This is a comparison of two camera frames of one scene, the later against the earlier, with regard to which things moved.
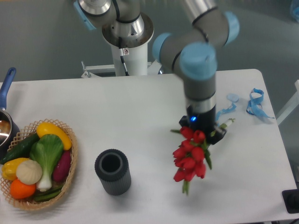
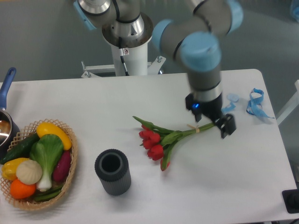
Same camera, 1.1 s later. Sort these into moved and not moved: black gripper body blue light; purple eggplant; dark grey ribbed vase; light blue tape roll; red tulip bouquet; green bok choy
Moved: black gripper body blue light; red tulip bouquet
Not moved: light blue tape roll; dark grey ribbed vase; green bok choy; purple eggplant
